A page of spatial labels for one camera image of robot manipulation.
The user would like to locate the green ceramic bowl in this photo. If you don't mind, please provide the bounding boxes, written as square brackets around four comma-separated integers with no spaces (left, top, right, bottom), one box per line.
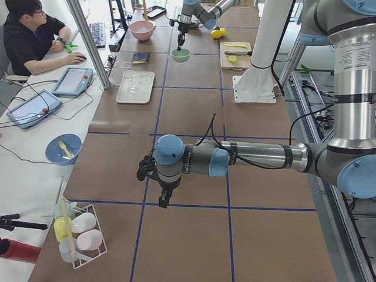
[171,48,190,63]

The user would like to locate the pink bowl with ice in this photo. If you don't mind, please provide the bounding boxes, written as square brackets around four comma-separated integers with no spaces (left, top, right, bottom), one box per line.
[129,21,156,41]

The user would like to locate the blue bowl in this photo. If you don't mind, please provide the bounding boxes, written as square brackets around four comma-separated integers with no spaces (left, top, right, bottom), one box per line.
[45,134,82,166]

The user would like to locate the yellow plastic knife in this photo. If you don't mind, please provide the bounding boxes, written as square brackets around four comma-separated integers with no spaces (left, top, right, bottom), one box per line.
[224,43,247,48]

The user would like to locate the grey folded cloth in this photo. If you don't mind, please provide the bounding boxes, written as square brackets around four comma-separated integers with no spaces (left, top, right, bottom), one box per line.
[132,52,150,65]

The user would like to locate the steel muddler black tip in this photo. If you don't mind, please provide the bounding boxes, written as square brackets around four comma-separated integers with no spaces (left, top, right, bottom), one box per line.
[224,51,253,56]

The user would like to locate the wooden cutting board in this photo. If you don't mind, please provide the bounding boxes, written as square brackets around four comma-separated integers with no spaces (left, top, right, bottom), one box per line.
[220,42,252,70]

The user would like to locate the half lemon slice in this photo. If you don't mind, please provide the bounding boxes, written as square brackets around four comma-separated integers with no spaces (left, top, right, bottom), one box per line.
[229,55,237,63]

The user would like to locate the small clear glass dish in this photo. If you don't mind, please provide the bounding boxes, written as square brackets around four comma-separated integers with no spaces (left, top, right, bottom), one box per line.
[122,62,132,69]

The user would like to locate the clear wine glass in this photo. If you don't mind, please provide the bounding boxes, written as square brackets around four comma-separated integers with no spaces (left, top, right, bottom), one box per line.
[123,69,138,93]

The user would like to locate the cream bear tray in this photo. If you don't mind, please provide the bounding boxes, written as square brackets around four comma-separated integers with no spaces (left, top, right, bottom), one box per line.
[115,70,155,104]

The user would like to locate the white plastic cup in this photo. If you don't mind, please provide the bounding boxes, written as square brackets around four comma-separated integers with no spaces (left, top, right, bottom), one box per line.
[71,212,96,234]

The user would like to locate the pink plastic cup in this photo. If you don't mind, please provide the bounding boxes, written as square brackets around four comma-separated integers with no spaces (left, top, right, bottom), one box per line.
[76,229,103,251]

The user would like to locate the black keyboard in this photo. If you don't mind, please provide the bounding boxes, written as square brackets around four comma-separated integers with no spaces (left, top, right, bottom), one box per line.
[89,22,106,48]

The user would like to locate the wooden stick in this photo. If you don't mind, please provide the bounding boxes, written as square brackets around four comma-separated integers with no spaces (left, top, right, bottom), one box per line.
[60,197,77,260]

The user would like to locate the green plastic cup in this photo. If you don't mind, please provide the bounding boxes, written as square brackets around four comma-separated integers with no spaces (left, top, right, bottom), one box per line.
[53,202,75,220]

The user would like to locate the yellow plastic cup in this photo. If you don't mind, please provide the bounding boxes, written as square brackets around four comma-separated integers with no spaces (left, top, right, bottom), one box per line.
[53,216,68,243]

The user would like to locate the clear plastic cup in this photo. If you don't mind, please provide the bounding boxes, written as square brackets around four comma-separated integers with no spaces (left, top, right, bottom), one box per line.
[59,237,77,263]

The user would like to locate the green clamp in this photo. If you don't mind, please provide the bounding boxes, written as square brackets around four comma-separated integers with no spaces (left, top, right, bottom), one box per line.
[64,42,78,54]

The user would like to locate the yellow plastic fork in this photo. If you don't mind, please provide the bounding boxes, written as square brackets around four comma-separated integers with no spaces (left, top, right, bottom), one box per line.
[58,140,73,159]

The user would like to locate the far blue teach pendant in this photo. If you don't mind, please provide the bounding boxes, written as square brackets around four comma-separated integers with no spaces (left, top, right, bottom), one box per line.
[52,67,93,96]

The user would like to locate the blue teach pendant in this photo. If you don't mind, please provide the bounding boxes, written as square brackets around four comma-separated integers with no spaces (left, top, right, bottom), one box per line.
[52,67,93,96]
[6,90,62,129]

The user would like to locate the seated person black shirt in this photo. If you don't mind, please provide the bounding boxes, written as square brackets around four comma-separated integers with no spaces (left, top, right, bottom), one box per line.
[4,0,84,76]

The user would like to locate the black tripod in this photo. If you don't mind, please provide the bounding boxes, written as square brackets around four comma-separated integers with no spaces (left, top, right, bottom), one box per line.
[1,213,48,231]

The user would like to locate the near blue teach pendant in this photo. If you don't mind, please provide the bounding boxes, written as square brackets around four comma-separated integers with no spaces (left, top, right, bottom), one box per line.
[6,90,62,129]

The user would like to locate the red bottle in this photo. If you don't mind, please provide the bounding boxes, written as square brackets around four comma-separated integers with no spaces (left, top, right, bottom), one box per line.
[1,239,41,263]

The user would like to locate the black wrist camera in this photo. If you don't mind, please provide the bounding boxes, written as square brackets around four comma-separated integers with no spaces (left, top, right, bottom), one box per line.
[136,155,158,182]

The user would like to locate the white wire cup rack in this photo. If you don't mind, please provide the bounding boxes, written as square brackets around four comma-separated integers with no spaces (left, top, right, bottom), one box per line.
[54,197,108,269]

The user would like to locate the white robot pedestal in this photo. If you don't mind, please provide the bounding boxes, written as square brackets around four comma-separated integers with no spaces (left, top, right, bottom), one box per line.
[233,0,295,103]

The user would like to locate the aluminium frame post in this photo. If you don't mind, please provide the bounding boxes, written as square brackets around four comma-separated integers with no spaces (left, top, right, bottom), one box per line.
[67,0,110,89]

